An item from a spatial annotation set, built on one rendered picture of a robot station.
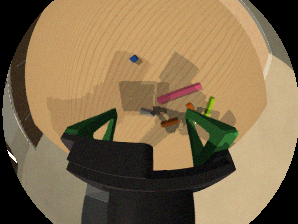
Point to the small blue block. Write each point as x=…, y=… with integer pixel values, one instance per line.
x=133, y=58

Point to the pink rod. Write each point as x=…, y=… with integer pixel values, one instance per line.
x=179, y=92

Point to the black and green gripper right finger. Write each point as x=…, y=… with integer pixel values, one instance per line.
x=221, y=136

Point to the lime green rod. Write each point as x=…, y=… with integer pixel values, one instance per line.
x=209, y=106

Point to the grey rod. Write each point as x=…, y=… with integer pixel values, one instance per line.
x=147, y=112

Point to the orange rod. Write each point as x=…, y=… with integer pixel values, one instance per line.
x=169, y=122
x=189, y=105

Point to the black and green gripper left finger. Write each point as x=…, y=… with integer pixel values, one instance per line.
x=86, y=128

